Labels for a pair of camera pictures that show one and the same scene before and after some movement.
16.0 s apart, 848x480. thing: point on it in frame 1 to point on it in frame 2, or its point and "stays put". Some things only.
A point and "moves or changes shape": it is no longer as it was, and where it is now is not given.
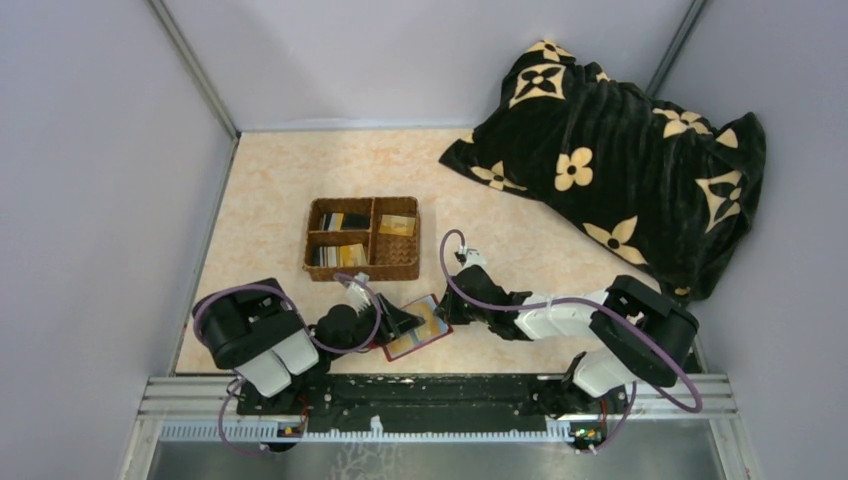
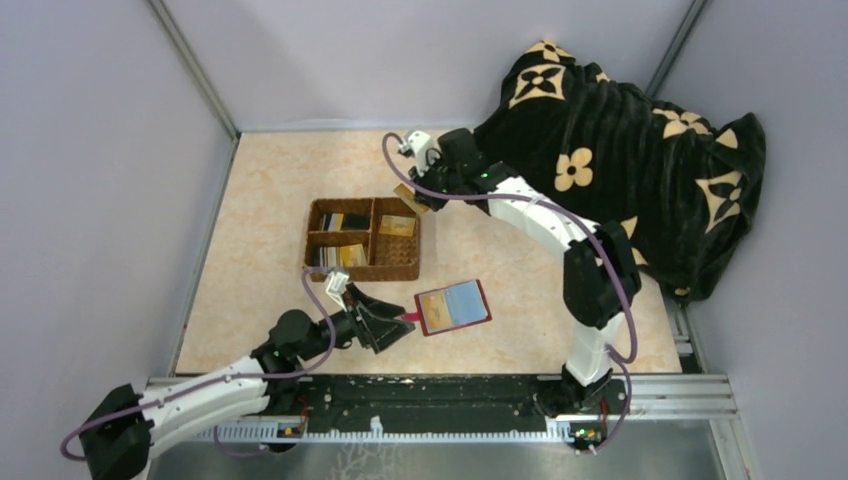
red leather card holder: x=431 y=329 moves or changes shape
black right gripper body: x=463 y=298 to x=428 y=187
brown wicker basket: x=379 y=237 stays put
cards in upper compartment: x=345 y=221 stays put
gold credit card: x=401 y=345 to x=407 y=194
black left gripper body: x=387 y=317 stays put
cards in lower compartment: x=325 y=256 stays put
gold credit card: x=397 y=225 stays put
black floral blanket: x=664 y=188 stays put
